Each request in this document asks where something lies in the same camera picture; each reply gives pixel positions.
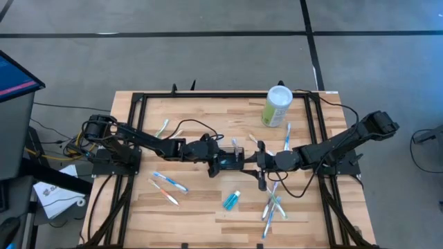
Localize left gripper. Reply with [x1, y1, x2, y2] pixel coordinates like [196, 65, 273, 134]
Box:
[179, 133, 235, 179]

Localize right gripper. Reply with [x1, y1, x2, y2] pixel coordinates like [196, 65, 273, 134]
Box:
[240, 140, 302, 192]

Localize blue toothbrush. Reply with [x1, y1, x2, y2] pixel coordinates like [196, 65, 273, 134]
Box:
[283, 122, 293, 152]
[262, 196, 282, 239]
[230, 137, 241, 163]
[152, 171, 190, 194]

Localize white toothbrush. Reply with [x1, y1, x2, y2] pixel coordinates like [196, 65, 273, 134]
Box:
[262, 181, 280, 221]

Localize green toothbrush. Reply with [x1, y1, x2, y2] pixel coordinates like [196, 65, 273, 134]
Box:
[154, 118, 170, 139]
[266, 186, 289, 221]

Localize wipes canister with green label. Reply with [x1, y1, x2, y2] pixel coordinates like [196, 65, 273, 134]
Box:
[261, 84, 294, 128]

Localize white paper sheet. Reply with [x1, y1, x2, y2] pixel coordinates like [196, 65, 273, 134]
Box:
[33, 164, 87, 220]

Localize grey desk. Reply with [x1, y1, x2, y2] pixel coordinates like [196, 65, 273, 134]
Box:
[0, 90, 37, 183]

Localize monitor with blue screen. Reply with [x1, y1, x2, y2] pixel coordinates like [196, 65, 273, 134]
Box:
[0, 50, 46, 104]

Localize black computer mouse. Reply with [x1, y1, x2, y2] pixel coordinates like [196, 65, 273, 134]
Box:
[0, 216, 21, 249]

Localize black wire caddy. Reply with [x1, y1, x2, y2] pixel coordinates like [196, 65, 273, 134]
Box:
[217, 147, 246, 171]

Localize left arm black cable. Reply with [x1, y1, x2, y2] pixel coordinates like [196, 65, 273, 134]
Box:
[165, 118, 226, 142]

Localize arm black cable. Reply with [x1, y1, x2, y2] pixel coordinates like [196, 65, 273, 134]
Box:
[165, 118, 226, 142]
[266, 89, 361, 199]

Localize black aluminium table frame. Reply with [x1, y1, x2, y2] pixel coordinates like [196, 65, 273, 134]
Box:
[81, 82, 380, 249]

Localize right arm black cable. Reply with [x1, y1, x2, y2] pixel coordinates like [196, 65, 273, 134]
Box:
[266, 89, 361, 199]

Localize black floor cable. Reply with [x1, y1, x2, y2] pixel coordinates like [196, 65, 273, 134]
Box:
[410, 128, 443, 174]
[33, 101, 112, 113]

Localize yellow cable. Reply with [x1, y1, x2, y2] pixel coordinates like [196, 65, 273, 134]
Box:
[23, 130, 100, 163]

